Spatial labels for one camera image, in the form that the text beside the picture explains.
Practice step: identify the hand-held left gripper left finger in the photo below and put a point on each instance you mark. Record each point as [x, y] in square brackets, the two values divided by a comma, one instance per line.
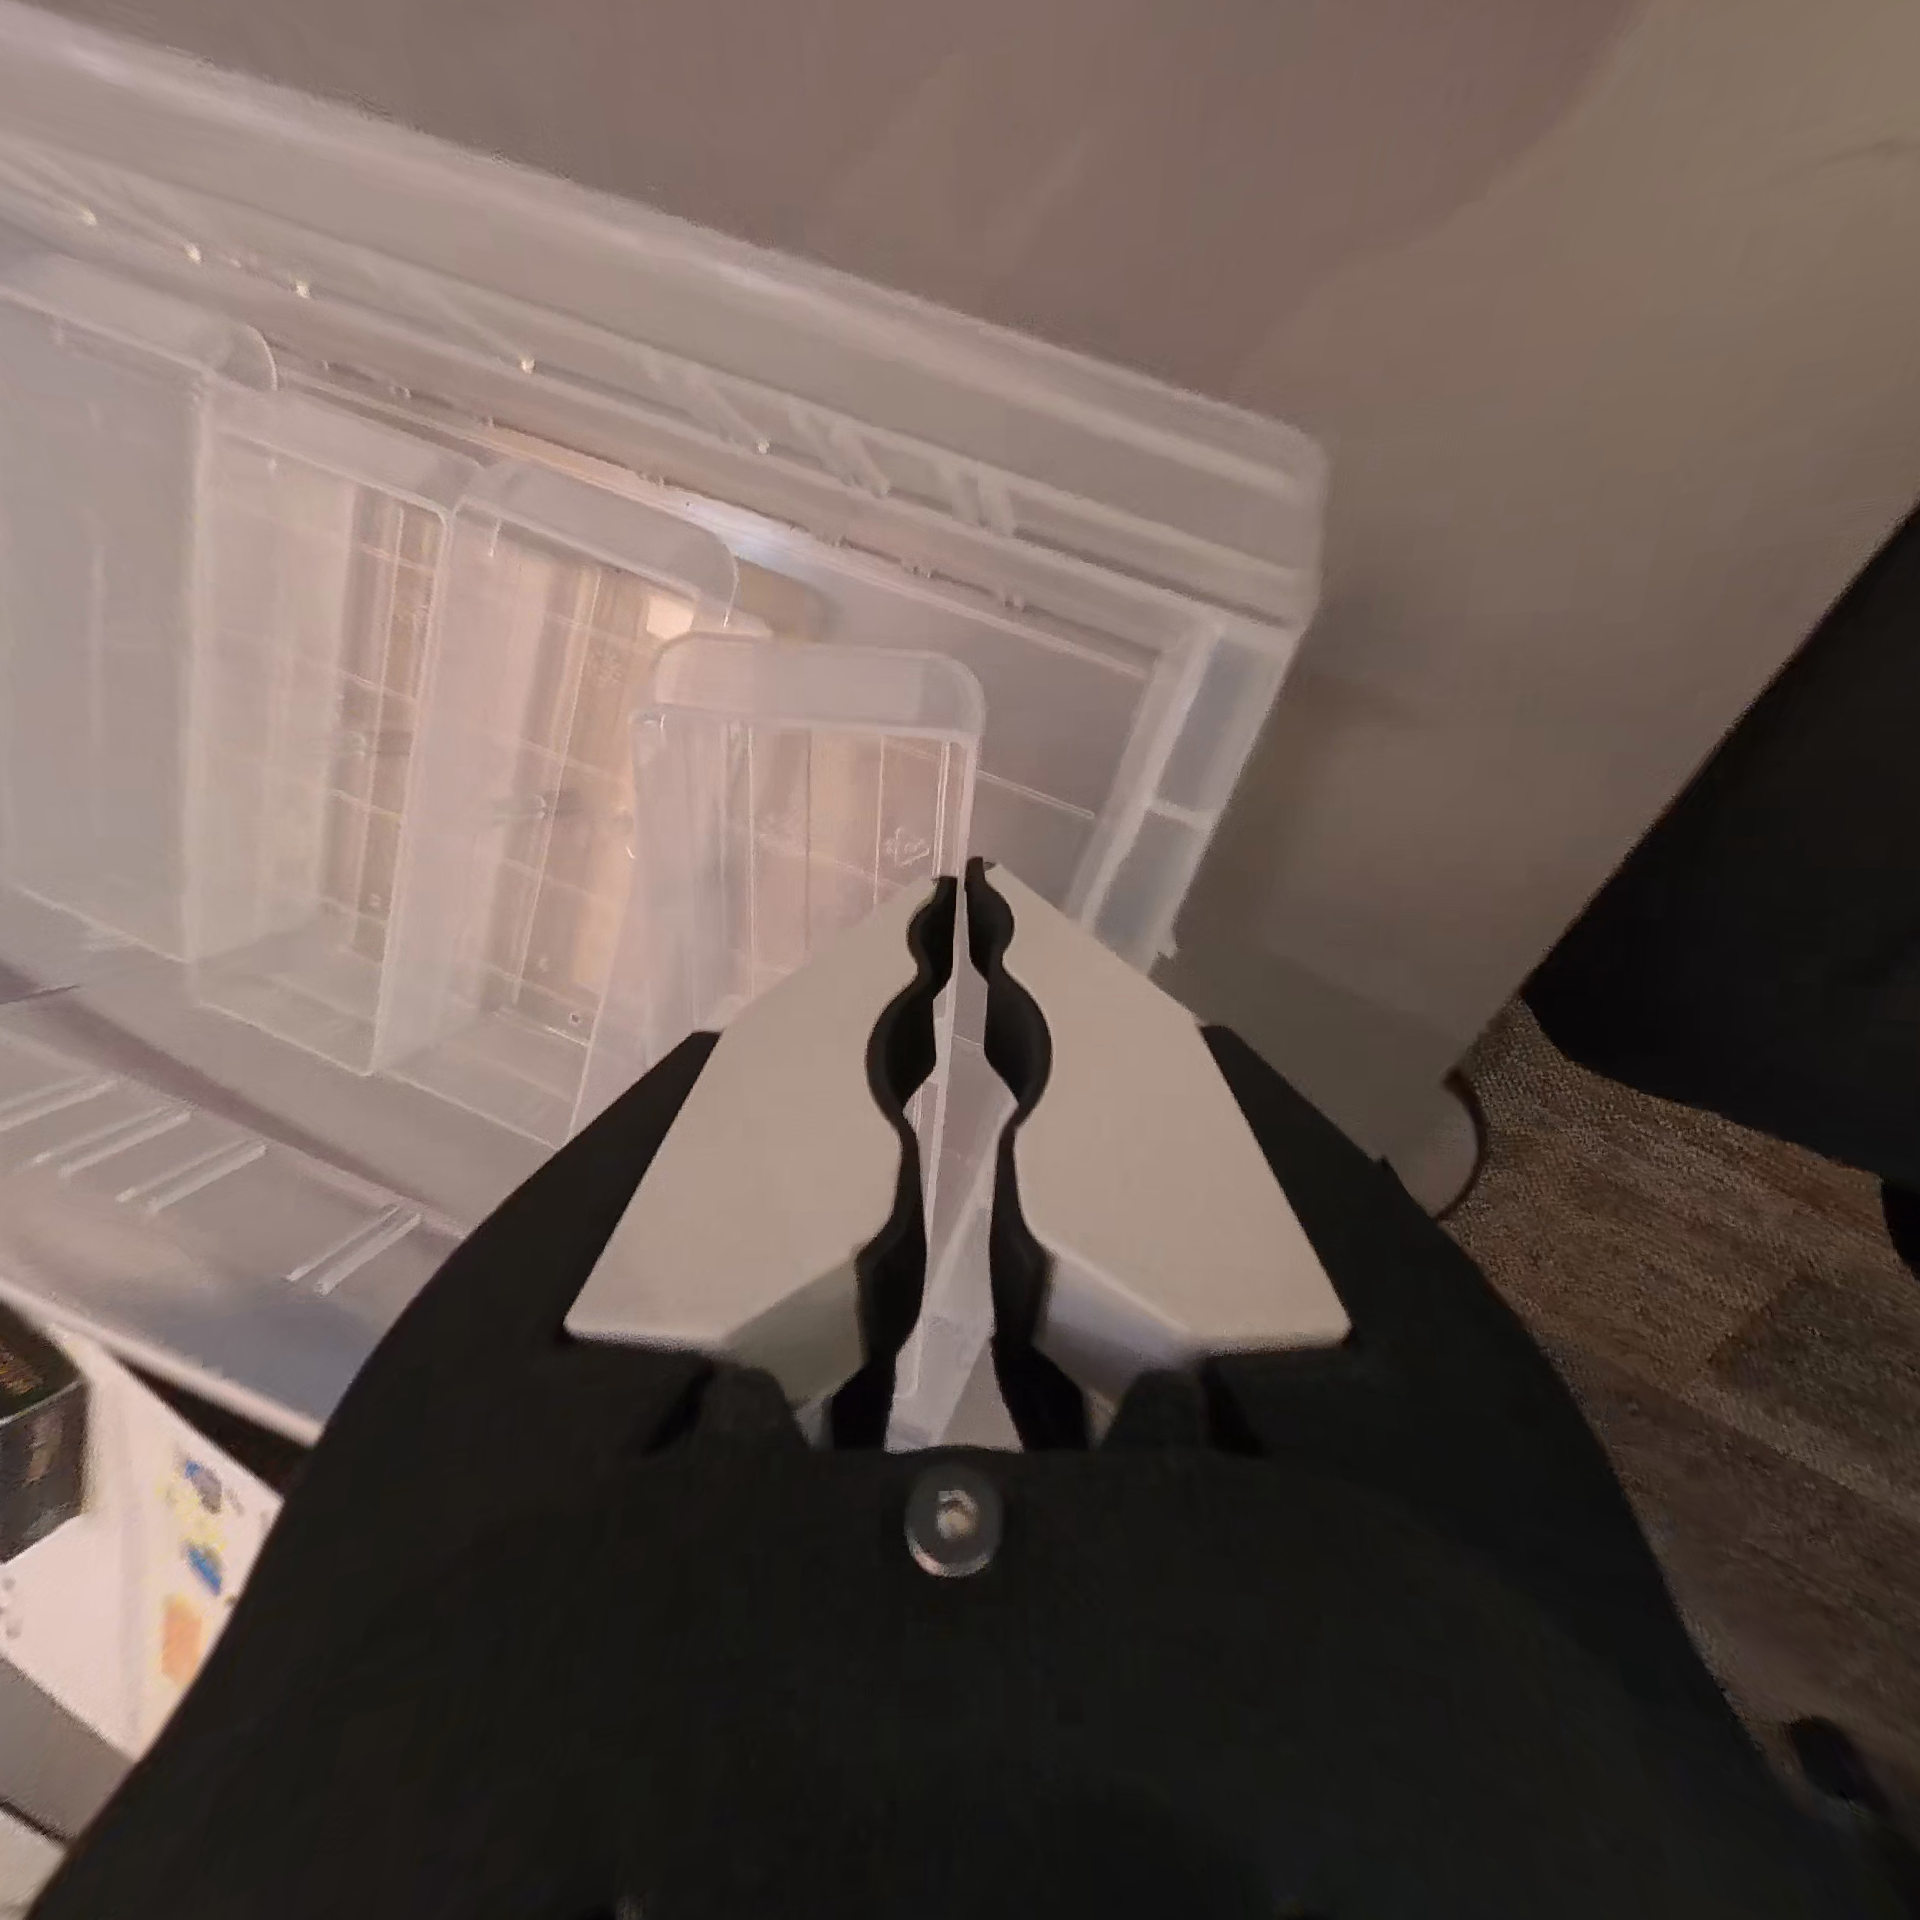
[720, 1201]

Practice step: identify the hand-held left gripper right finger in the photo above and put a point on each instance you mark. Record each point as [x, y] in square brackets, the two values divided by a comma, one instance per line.
[1172, 1201]

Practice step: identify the clear plastic drawer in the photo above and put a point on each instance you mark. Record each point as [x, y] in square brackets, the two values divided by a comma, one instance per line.
[106, 600]
[301, 750]
[797, 781]
[511, 839]

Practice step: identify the large clear storage box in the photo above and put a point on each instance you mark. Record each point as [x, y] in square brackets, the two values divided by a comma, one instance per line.
[1080, 720]

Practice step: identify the person's black clothing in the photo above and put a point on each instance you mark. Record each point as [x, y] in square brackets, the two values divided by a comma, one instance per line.
[1770, 901]

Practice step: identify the printed instruction sheet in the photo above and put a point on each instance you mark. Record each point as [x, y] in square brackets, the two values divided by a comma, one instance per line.
[135, 1576]

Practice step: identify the black model kit box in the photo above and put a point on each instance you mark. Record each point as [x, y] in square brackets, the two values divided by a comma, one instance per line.
[38, 1440]

